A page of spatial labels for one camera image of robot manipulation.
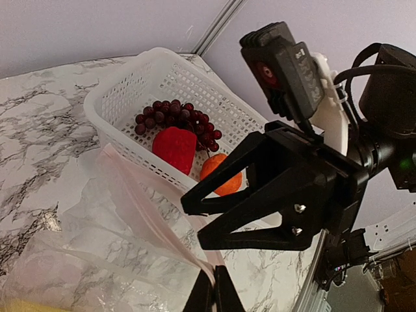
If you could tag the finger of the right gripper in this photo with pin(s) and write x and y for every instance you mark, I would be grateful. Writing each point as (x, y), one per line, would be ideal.
(248, 152)
(283, 219)

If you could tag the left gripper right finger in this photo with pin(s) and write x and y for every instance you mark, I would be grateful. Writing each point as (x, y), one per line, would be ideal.
(226, 296)

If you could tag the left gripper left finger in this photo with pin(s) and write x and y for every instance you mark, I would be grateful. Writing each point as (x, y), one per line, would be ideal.
(201, 298)

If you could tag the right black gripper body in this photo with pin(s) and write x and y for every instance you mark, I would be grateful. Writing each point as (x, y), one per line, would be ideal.
(338, 182)

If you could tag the fake red pepper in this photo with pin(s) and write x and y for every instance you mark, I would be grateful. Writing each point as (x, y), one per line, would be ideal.
(176, 147)

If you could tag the clear zip top bag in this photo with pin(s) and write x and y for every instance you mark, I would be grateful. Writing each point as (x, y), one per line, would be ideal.
(123, 247)

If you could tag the fake purple grapes bunch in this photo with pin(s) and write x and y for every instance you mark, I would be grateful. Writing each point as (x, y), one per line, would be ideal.
(184, 116)

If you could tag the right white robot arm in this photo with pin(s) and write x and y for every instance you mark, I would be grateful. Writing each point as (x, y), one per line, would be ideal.
(380, 101)

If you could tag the white plastic basket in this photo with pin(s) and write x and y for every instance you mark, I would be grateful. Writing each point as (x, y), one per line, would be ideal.
(159, 90)

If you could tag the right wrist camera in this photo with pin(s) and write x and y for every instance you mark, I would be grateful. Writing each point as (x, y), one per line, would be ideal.
(298, 85)

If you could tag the right aluminium frame post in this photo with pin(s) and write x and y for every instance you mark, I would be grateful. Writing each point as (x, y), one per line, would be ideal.
(219, 24)

